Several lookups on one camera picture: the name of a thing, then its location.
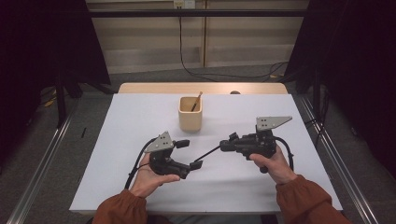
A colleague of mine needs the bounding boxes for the person's right hand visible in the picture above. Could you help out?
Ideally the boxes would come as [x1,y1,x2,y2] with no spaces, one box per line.
[248,144,299,186]

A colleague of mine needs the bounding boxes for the black floor cables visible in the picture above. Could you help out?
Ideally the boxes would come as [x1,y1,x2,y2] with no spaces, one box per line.
[304,90,331,147]

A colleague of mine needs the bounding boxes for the person's left hand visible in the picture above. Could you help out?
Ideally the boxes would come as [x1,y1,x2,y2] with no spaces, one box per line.
[128,153,182,199]

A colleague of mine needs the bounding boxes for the hand-held gripper cable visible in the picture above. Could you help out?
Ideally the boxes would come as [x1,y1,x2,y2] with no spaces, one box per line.
[123,136,159,191]
[274,135,295,173]

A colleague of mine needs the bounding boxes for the right hand-held gripper cable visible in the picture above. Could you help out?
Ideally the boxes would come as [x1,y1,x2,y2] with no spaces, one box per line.
[274,135,295,173]

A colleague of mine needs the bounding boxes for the aluminium floor rail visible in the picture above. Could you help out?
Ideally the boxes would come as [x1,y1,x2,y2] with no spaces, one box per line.
[298,94,379,224]
[6,98,79,224]

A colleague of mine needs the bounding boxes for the black horizontal frame bar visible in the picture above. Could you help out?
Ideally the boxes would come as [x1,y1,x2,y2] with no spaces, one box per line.
[88,8,310,19]

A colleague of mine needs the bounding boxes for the white wall socket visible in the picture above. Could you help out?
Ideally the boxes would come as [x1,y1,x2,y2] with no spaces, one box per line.
[173,0,197,9]

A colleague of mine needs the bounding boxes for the black hanging wall cable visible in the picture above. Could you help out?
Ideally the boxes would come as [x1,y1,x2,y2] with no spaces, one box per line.
[177,7,290,83]

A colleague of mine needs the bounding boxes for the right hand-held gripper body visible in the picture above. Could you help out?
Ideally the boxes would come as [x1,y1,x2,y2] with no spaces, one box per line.
[236,115,293,175]

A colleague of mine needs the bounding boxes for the black metal stand post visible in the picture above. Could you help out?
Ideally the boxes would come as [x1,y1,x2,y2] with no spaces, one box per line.
[55,70,68,129]
[312,66,322,121]

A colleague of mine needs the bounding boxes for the beige square pen cup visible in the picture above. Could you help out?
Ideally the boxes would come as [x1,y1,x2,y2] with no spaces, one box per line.
[177,95,204,133]

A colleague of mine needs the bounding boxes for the left hand-held gripper cable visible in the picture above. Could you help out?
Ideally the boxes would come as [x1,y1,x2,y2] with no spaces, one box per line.
[123,136,159,191]

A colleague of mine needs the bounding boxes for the white table sheet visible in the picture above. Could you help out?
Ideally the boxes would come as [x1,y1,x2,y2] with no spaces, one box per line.
[68,92,344,216]

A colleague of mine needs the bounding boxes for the black flat-head brush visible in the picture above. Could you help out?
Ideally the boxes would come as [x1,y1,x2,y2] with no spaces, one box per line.
[193,145,222,163]

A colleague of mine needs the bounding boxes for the black curtain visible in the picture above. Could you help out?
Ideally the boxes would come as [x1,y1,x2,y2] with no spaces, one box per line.
[284,0,396,181]
[0,0,112,171]

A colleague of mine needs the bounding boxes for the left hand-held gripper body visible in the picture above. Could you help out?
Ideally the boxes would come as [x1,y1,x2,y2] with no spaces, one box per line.
[144,131,191,180]

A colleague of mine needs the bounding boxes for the black pencil with orange end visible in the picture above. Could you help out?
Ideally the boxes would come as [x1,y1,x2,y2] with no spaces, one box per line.
[190,91,204,113]

